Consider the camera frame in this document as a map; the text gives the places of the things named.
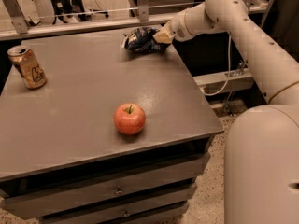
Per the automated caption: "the grey drawer cabinet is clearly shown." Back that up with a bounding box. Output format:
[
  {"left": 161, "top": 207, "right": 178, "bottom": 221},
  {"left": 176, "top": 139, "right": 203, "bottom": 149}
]
[{"left": 0, "top": 136, "right": 216, "bottom": 224}]

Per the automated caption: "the blue chip bag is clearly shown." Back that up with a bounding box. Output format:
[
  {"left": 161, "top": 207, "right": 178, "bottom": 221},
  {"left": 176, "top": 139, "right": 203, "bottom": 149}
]
[{"left": 122, "top": 27, "right": 168, "bottom": 53}]

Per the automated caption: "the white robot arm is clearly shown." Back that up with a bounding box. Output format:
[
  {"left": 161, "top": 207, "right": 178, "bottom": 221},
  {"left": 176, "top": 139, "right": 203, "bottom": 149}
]
[{"left": 154, "top": 0, "right": 299, "bottom": 224}]

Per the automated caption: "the metal rail frame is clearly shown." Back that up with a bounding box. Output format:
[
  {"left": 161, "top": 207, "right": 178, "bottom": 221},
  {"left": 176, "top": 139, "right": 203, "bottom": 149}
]
[{"left": 0, "top": 0, "right": 274, "bottom": 41}]

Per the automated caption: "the red apple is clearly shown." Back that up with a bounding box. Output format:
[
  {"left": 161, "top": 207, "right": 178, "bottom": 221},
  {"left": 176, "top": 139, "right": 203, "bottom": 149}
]
[{"left": 113, "top": 103, "right": 146, "bottom": 135}]

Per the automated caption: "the white cable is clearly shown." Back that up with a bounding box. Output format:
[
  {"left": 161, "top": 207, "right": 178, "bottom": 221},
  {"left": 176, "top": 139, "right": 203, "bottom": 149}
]
[{"left": 202, "top": 35, "right": 233, "bottom": 97}]

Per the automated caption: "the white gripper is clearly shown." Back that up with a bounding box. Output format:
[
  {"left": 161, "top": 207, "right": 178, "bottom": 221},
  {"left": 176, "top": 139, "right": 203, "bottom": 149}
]
[{"left": 153, "top": 10, "right": 191, "bottom": 44}]

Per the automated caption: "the gold soda can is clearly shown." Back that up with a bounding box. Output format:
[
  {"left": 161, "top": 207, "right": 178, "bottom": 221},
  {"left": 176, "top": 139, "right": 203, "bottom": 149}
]
[{"left": 7, "top": 45, "right": 47, "bottom": 90}]

